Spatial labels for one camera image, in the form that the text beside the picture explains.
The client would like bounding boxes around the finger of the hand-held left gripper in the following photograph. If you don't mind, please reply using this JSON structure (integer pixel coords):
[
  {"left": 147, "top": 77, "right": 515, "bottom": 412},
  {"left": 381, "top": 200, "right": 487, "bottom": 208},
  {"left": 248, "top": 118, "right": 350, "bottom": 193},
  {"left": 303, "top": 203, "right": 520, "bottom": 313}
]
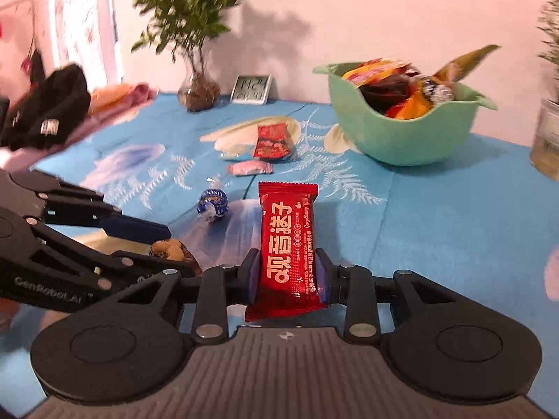
[
  {"left": 0, "top": 207, "right": 202, "bottom": 292},
  {"left": 0, "top": 169, "right": 172, "bottom": 242}
]

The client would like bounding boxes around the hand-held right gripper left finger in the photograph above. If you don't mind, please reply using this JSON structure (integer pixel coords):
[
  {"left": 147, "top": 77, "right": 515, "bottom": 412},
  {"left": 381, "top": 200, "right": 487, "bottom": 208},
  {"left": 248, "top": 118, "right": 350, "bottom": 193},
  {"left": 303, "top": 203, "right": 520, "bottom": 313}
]
[{"left": 116, "top": 248, "right": 261, "bottom": 345}]

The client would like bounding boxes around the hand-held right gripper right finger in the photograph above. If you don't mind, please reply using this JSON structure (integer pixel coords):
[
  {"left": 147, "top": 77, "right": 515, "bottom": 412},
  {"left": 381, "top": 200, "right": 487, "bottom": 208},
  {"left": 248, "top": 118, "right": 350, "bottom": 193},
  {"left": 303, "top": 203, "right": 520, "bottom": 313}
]
[{"left": 315, "top": 249, "right": 456, "bottom": 345}]

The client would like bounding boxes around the dark gold foil candy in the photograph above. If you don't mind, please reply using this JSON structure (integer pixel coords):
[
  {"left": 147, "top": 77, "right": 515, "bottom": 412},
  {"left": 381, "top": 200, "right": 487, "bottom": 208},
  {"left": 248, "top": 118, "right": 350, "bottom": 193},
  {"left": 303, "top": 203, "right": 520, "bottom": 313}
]
[{"left": 148, "top": 238, "right": 202, "bottom": 267}]

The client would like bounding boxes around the red wrapper with white print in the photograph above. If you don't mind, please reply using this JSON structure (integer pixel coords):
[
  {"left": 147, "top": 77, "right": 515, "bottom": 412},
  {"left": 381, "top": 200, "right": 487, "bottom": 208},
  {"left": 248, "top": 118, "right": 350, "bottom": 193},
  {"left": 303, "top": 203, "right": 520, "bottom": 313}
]
[{"left": 245, "top": 181, "right": 319, "bottom": 324}]

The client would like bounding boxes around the green plastic bowl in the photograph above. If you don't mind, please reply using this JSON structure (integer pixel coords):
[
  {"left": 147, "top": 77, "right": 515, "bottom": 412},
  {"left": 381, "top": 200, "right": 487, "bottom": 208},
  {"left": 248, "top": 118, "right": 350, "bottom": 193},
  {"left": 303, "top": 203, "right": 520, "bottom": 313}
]
[{"left": 312, "top": 62, "right": 499, "bottom": 167}]

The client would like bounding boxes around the pile of snack packets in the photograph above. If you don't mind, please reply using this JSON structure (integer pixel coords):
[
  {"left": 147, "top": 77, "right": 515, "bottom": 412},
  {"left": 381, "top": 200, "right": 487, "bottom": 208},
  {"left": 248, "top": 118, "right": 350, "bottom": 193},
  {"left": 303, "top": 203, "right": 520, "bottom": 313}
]
[{"left": 341, "top": 44, "right": 502, "bottom": 120}]

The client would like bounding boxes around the blue foil chocolate ball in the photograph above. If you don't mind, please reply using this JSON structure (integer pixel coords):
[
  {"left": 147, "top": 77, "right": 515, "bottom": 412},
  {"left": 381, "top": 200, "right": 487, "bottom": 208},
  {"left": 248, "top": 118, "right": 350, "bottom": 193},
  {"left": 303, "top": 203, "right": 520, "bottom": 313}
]
[{"left": 196, "top": 177, "right": 230, "bottom": 224}]

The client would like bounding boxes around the small pink candy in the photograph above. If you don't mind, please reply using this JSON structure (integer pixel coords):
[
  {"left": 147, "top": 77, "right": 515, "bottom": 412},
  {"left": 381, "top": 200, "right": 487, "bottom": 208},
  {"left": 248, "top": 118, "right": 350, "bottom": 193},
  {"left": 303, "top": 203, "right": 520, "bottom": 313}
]
[{"left": 226, "top": 160, "right": 274, "bottom": 176}]

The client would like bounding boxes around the blue floral sheet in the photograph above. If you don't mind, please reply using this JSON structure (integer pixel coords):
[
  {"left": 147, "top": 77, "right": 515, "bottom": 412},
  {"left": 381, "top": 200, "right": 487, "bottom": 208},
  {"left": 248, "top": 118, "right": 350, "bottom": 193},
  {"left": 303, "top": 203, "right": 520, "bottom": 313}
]
[{"left": 0, "top": 91, "right": 559, "bottom": 402}]

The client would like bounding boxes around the pink folded cloth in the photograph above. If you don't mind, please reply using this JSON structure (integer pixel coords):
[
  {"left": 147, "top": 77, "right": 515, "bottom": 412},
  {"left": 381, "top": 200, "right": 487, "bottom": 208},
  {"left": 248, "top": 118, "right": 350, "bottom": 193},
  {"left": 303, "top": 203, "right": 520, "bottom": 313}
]
[{"left": 0, "top": 81, "right": 160, "bottom": 171}]

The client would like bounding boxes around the square red dark sachet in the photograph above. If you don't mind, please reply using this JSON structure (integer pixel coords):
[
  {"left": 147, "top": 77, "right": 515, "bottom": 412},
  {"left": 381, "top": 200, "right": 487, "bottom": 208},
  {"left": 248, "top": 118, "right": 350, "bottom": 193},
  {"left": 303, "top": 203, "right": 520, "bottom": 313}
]
[{"left": 252, "top": 123, "right": 298, "bottom": 161}]

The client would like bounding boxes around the leafy plant in glass vase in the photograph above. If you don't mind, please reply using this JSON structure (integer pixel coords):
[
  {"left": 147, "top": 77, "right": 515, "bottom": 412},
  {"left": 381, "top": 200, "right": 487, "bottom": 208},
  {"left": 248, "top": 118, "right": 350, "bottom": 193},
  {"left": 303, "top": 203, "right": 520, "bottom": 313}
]
[{"left": 131, "top": 0, "right": 260, "bottom": 112}]

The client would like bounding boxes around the white digital clock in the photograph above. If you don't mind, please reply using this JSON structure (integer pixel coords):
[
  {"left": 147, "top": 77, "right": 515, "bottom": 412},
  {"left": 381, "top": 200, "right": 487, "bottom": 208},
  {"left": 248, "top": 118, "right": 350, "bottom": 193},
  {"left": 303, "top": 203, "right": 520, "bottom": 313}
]
[{"left": 230, "top": 74, "right": 272, "bottom": 105}]

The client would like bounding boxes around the floral curtain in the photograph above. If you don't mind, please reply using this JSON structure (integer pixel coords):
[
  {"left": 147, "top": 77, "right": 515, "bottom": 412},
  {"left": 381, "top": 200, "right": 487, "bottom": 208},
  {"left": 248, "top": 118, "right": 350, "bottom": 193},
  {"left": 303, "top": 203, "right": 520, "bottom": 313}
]
[{"left": 48, "top": 0, "right": 125, "bottom": 92}]

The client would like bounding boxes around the small plant in glass jar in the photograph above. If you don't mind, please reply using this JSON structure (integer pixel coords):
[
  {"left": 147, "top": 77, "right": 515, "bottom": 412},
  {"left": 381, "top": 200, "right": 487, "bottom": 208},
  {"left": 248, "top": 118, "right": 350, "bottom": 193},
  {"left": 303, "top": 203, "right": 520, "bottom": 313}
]
[{"left": 529, "top": 0, "right": 559, "bottom": 179}]

